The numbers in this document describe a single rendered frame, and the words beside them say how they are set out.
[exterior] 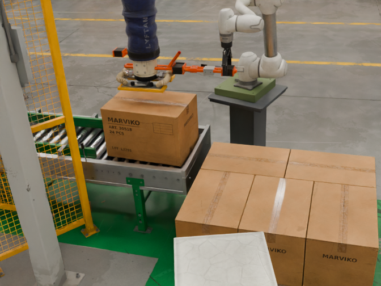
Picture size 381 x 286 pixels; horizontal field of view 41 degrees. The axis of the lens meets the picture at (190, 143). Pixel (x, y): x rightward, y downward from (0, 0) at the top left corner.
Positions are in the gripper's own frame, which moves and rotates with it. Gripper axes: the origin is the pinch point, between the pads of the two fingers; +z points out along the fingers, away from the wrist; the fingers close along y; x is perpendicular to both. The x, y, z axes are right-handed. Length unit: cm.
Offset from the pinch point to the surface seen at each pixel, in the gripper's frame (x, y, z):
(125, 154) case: -74, 21, 63
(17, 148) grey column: -93, 112, 8
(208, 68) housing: -12.3, 3.4, -1.3
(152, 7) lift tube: -48, 4, -43
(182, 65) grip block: -31.8, 0.2, -1.5
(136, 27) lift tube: -58, 12, -31
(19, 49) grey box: -89, 96, -44
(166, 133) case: -39, 23, 41
